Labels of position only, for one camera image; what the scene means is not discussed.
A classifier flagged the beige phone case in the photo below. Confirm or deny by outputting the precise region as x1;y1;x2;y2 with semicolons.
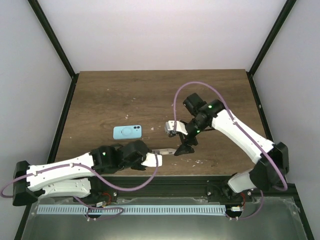
152;148;176;155

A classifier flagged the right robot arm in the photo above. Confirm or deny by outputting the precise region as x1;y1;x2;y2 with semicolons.
165;93;289;202

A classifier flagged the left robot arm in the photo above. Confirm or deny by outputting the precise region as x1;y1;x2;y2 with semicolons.
12;140;162;207

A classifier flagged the light blue phone case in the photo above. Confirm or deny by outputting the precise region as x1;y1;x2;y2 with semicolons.
113;125;142;140

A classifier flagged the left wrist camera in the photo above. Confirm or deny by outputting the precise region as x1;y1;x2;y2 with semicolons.
141;152;163;168

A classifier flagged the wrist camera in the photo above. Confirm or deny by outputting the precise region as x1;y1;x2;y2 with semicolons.
164;120;188;136
141;152;163;168

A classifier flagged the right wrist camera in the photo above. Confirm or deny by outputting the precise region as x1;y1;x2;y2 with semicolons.
164;120;188;136

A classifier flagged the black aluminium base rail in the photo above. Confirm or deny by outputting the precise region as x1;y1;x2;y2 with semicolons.
89;175;245;205

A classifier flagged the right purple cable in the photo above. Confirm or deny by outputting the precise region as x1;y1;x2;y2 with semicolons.
173;81;289;221

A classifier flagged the light blue cable duct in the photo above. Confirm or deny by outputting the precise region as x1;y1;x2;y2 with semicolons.
36;204;226;216

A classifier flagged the right black frame post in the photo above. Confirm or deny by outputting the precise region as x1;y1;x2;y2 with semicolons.
248;0;298;76

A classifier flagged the black frame post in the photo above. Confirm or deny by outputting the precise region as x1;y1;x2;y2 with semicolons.
248;0;298;76
26;0;80;78

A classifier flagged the left black frame post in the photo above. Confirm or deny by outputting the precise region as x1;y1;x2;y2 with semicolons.
26;0;80;78

